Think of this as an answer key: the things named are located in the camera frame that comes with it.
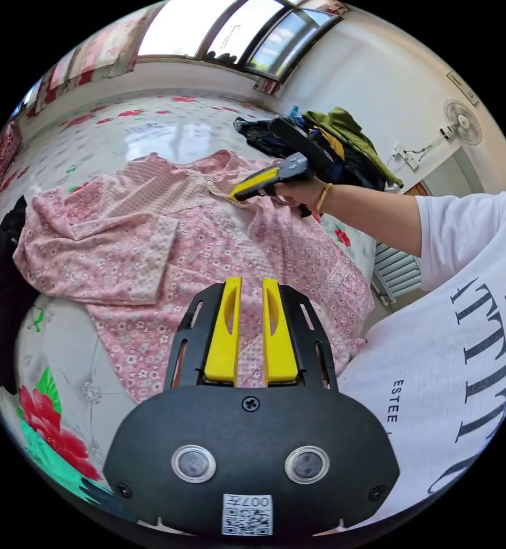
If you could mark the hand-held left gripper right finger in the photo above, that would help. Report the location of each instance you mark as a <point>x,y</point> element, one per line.
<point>280,343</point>

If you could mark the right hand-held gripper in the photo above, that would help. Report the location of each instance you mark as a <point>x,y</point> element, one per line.
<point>294,166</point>

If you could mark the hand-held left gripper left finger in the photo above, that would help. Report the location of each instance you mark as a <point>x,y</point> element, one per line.
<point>224,339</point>

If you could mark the pink floral jacket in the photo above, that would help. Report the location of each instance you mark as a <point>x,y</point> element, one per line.
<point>107,240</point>

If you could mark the person's right forearm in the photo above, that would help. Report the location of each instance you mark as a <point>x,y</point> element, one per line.
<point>368,214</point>

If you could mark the bed with floral sheet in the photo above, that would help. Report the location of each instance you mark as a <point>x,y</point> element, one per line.
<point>85,141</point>

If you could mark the pink floral curtain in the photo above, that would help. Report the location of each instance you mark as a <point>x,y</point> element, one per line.
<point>102,47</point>

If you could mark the person's right hand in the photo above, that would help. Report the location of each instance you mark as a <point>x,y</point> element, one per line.
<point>302,193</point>

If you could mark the pile of clothes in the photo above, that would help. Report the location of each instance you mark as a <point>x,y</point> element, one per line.
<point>355,141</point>

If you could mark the white radiator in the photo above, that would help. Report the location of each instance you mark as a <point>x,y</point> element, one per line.
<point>400,270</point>

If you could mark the window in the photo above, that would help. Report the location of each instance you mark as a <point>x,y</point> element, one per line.
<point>235,30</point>

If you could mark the person's body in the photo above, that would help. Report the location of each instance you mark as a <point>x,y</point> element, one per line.
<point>441,351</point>

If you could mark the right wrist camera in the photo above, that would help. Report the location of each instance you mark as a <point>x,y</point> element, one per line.
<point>304,139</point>

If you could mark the white wall socket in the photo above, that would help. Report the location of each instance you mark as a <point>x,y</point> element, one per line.
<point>406,157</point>

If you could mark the white wall fan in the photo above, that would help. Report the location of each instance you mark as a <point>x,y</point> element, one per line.
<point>463,122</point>

